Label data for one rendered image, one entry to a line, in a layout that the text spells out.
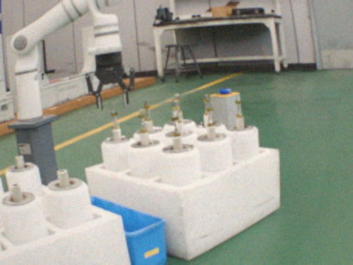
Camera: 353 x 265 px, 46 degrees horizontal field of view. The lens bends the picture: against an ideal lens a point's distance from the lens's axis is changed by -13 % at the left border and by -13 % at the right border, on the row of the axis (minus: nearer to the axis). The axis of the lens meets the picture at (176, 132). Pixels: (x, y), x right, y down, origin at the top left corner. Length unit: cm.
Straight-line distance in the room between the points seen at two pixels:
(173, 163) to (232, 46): 535
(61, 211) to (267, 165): 61
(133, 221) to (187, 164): 20
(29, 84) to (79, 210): 76
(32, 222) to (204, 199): 44
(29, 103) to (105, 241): 78
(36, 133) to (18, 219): 76
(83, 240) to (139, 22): 613
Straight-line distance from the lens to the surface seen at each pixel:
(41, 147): 157
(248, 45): 630
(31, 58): 161
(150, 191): 109
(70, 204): 88
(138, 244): 100
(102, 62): 122
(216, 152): 114
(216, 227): 113
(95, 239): 89
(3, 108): 351
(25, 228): 84
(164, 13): 580
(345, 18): 610
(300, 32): 615
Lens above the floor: 51
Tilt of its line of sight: 11 degrees down
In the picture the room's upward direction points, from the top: 6 degrees counter-clockwise
